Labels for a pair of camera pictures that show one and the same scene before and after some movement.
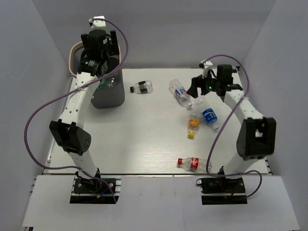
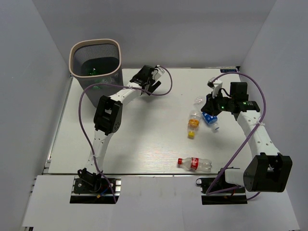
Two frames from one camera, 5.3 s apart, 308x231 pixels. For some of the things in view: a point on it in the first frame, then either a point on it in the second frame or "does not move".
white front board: [159, 203] does not move
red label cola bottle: [195, 163] does not move
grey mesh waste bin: [110, 92] does not move
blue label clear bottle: [210, 117] does not move
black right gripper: [198, 82] to [210, 107]
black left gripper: [113, 48] to [150, 89]
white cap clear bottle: [180, 93] to [198, 100]
